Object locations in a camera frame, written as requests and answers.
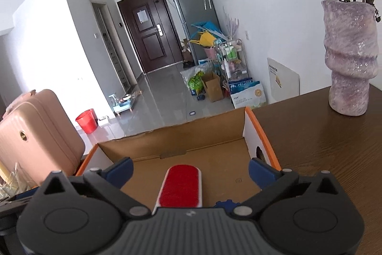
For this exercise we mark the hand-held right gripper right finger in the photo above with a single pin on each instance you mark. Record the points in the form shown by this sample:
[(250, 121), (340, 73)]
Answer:
[(262, 173)]

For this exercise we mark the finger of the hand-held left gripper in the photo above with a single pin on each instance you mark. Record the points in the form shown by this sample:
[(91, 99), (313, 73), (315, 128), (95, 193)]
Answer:
[(13, 205)]

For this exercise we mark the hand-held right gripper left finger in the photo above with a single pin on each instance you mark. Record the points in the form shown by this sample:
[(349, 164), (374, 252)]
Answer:
[(119, 173)]

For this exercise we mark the blue ridged cap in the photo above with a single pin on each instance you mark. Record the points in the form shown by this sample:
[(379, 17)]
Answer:
[(226, 204)]

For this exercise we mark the red and white lint brush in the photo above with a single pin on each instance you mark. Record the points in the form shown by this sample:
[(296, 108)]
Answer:
[(182, 186)]

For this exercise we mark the red cardboard box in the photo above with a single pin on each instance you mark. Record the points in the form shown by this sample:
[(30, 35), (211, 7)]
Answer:
[(191, 147)]

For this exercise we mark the clear glass container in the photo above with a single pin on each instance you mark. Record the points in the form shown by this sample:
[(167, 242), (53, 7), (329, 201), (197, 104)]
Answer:
[(15, 183)]

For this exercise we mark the red plastic bucket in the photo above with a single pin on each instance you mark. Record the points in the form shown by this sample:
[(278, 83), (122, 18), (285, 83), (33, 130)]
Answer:
[(87, 122)]

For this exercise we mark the small pet feeder stand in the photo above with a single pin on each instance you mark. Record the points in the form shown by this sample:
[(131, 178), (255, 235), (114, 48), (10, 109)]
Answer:
[(124, 102)]

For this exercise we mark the pink hard suitcase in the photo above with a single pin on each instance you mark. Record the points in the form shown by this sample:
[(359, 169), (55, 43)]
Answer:
[(38, 135)]

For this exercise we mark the blue and white sack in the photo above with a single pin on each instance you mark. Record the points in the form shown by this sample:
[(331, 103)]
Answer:
[(247, 95)]

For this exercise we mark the white flat panel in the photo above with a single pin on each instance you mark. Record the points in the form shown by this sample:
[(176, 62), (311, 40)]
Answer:
[(283, 79)]

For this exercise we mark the brown cardboard carton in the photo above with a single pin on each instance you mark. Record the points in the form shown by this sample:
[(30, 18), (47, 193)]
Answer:
[(212, 88)]

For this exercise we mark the green plastic bag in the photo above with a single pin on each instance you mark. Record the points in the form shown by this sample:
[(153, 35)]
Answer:
[(196, 83)]

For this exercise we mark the clear storage trolley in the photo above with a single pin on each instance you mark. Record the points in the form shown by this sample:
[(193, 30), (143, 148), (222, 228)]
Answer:
[(234, 61)]

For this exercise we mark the grey interior door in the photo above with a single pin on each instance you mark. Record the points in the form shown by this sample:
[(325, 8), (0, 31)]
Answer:
[(110, 46)]

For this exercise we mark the purple ceramic vase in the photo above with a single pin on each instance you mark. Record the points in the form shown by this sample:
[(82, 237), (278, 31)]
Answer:
[(349, 64)]

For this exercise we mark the dark brown entrance door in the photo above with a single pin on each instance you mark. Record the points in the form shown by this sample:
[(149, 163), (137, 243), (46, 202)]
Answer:
[(149, 31)]

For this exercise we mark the paper notice on door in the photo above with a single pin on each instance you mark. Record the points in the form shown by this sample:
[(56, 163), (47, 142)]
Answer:
[(142, 16)]

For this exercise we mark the grey refrigerator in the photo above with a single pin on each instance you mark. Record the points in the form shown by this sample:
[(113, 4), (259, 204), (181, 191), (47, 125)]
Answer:
[(194, 10)]

